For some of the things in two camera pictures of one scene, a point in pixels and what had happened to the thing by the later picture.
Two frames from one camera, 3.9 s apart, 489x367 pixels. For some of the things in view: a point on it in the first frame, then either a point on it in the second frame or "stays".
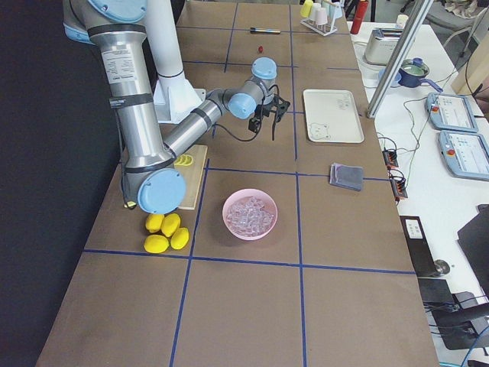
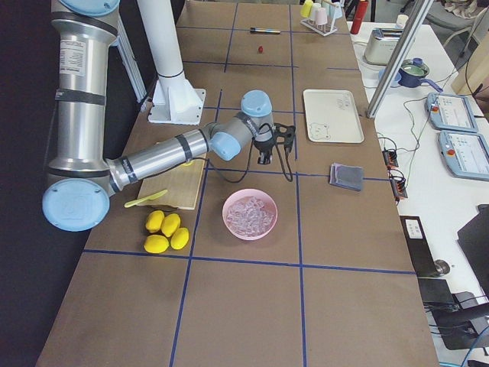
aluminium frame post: (399, 61) stays
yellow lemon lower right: (179, 238) stays
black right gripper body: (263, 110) → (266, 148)
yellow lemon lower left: (156, 244) stays
